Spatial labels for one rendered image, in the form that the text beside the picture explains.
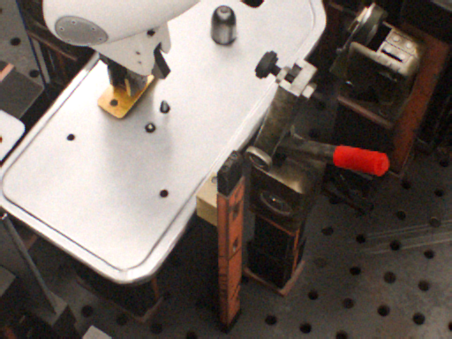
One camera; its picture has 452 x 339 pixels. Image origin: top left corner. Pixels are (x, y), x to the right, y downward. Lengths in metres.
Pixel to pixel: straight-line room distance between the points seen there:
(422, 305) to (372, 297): 0.07
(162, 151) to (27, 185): 0.16
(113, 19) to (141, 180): 0.31
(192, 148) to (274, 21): 0.20
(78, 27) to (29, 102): 0.35
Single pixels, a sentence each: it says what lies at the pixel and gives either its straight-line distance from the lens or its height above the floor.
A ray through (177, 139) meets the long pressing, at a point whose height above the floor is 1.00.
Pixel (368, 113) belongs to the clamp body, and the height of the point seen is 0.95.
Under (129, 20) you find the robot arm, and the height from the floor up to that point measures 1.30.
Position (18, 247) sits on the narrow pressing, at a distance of 0.80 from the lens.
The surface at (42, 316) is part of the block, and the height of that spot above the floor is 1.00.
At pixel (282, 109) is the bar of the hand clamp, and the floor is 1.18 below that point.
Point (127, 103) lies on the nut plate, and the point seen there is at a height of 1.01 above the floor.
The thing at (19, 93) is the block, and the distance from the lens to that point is 1.13.
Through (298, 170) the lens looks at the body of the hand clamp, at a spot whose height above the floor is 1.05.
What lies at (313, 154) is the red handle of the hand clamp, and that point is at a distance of 0.93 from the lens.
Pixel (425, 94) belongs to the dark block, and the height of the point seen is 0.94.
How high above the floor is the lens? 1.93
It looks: 64 degrees down
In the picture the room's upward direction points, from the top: straight up
